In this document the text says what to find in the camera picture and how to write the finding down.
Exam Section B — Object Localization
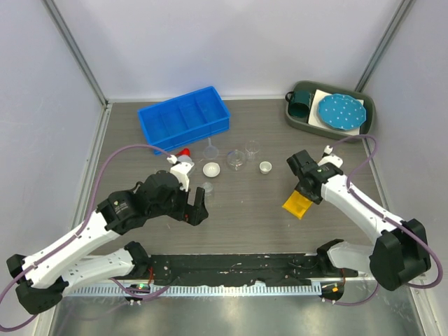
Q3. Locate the tall clear glass beaker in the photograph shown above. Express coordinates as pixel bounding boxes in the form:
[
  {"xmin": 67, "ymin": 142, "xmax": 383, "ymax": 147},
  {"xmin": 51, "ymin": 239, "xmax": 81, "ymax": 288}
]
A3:
[{"xmin": 245, "ymin": 140, "xmax": 260, "ymax": 162}]

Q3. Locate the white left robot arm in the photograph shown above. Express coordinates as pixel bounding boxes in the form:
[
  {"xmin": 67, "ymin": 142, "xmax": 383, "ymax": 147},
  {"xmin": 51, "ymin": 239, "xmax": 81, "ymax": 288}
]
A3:
[{"xmin": 6, "ymin": 155, "xmax": 209, "ymax": 315}]

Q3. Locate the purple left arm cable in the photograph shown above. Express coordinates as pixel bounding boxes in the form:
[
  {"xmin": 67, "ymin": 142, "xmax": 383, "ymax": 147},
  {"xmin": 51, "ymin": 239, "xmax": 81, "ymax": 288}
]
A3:
[{"xmin": 0, "ymin": 143, "xmax": 176, "ymax": 332}]

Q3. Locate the small white ceramic crucible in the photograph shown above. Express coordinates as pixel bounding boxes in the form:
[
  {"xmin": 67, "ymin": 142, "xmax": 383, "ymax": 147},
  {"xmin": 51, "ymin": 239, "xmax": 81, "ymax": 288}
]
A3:
[{"xmin": 259, "ymin": 161, "xmax": 272, "ymax": 175}]

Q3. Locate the white wash bottle red cap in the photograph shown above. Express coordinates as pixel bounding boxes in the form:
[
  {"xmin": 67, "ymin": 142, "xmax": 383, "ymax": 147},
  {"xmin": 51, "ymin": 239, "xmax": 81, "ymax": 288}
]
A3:
[{"xmin": 176, "ymin": 148, "xmax": 195, "ymax": 167}]

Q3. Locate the dark green mug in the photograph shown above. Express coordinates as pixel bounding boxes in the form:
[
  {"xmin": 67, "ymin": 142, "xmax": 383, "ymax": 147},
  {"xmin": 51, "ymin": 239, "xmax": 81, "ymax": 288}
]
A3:
[{"xmin": 285, "ymin": 90, "xmax": 314, "ymax": 118}]

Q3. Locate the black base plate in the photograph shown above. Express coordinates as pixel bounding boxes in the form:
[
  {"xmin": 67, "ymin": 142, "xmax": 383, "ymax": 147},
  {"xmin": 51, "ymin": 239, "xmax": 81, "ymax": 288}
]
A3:
[{"xmin": 108, "ymin": 252, "xmax": 358, "ymax": 288}]

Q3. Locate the white square plate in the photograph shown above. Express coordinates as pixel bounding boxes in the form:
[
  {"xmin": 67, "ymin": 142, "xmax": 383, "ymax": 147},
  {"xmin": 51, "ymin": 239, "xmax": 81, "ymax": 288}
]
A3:
[{"xmin": 308, "ymin": 90, "xmax": 368, "ymax": 136}]

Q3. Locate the small clear glass beaker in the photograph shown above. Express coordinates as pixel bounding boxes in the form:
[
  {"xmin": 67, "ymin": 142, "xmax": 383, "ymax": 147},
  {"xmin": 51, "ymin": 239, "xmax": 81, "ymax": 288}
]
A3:
[{"xmin": 202, "ymin": 182, "xmax": 214, "ymax": 196}]

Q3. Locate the blue plastic divided bin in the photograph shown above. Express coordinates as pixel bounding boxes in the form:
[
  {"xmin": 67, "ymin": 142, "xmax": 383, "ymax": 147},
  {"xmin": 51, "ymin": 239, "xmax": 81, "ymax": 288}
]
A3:
[{"xmin": 137, "ymin": 86, "xmax": 230, "ymax": 152}]

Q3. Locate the yellow test tube rack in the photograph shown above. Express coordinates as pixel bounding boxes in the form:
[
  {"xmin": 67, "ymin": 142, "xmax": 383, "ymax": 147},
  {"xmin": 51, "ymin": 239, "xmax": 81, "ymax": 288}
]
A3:
[{"xmin": 282, "ymin": 190, "xmax": 313, "ymax": 220}]

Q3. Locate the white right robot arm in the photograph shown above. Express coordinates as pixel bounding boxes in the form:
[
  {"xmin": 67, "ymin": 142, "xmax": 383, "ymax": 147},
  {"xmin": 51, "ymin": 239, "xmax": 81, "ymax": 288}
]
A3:
[{"xmin": 283, "ymin": 149, "xmax": 431, "ymax": 291}]

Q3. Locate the blue polka dot plate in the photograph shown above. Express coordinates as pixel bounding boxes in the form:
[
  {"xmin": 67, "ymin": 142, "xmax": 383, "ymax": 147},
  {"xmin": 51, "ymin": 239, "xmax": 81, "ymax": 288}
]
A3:
[{"xmin": 317, "ymin": 94, "xmax": 367, "ymax": 131}]

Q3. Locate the white slotted cable duct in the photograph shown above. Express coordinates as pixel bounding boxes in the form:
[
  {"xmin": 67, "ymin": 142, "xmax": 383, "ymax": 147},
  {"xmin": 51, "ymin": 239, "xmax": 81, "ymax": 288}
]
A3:
[{"xmin": 69, "ymin": 281, "xmax": 321, "ymax": 298}]

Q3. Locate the white ceramic evaporating dish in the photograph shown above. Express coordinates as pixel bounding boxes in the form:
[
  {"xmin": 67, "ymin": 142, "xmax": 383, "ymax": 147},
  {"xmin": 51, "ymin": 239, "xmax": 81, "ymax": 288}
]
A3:
[{"xmin": 202, "ymin": 162, "xmax": 221, "ymax": 178}]

